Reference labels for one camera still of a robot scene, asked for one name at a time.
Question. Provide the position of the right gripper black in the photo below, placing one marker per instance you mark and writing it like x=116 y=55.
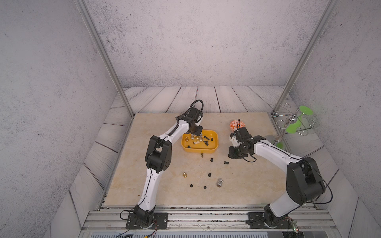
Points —
x=232 y=155

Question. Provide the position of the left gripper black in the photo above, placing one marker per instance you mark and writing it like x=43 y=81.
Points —
x=199 y=131

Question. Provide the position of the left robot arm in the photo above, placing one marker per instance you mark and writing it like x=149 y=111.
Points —
x=158 y=159

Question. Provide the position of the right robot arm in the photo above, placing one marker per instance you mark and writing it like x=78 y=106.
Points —
x=303 y=179

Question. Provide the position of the yellow plastic storage box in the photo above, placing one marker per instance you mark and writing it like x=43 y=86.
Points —
x=201 y=147

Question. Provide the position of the silver rook chess piece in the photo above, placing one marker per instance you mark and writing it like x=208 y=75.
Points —
x=219 y=182

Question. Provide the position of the orange patterned bowl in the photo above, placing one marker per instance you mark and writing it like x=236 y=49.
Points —
x=236 y=124

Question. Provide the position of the metal cup tree stand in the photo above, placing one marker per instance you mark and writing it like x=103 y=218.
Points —
x=290 y=119

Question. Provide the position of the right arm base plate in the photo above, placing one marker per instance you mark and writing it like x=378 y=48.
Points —
x=259 y=220

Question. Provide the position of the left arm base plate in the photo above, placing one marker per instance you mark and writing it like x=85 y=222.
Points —
x=147 y=221

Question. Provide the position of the left aluminium frame post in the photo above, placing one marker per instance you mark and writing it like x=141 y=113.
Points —
x=86 y=16

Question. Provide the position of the aluminium frame post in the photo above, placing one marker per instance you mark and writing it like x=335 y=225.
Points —
x=86 y=16
x=318 y=31

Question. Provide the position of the right aluminium frame post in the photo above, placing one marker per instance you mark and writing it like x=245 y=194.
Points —
x=318 y=31

